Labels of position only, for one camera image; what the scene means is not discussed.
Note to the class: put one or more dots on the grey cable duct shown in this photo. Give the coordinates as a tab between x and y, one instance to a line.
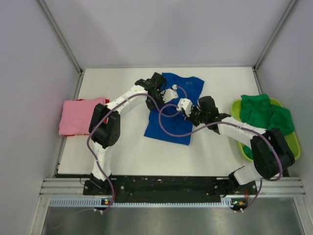
103	203

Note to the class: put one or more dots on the pink folded t-shirt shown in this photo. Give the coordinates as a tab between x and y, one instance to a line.
78	115

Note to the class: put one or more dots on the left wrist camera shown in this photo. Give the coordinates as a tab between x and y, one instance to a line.
170	94

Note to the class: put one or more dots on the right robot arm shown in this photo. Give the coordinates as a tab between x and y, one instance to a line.
271	152

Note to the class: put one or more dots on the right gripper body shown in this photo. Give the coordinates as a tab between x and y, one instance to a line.
197	117

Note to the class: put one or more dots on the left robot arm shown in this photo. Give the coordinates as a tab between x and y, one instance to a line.
105	124

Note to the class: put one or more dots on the aluminium frame rail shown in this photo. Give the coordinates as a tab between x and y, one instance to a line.
59	35

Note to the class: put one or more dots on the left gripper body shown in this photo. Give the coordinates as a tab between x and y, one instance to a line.
158	98

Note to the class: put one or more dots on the red folded t-shirt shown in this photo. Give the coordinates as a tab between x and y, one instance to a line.
106	100

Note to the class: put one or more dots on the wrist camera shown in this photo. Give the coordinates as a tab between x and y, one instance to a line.
185	106
170	94

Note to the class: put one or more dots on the lime green plastic tray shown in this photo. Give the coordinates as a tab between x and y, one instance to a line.
291	139

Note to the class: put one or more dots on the blue t-shirt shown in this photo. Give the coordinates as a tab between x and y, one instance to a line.
173	122

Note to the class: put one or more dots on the green t-shirt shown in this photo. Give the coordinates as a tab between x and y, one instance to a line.
258	111

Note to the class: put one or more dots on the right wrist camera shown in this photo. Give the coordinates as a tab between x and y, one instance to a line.
185	106

